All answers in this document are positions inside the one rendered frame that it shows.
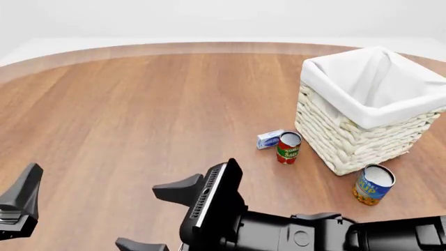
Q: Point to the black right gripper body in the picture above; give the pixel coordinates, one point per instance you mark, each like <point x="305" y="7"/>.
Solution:
<point x="217" y="198"/>

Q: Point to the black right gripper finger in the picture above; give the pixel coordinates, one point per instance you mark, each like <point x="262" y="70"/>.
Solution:
<point x="181" y="189"/>
<point x="139" y="246"/>

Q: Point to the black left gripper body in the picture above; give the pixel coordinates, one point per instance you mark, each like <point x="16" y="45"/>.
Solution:
<point x="15" y="226"/>

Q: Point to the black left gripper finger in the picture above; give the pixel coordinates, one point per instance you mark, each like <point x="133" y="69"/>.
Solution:
<point x="24" y="191"/>

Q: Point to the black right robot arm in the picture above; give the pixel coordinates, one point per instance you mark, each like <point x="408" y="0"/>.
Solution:
<point x="313" y="235"/>

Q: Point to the white wicker basket with liner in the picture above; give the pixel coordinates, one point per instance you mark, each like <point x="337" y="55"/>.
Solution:
<point x="348" y="141"/>

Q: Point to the small blue and white box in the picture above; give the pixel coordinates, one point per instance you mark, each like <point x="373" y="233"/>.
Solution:
<point x="268" y="141"/>

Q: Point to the red tomato sauce can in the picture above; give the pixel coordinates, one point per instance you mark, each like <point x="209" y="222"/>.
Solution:
<point x="288" y="151"/>

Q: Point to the small flat plate on stalk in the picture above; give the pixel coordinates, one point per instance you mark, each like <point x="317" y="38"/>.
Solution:
<point x="315" y="215"/>

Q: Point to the blue and yellow soup can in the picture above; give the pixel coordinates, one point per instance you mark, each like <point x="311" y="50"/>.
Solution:
<point x="371" y="189"/>

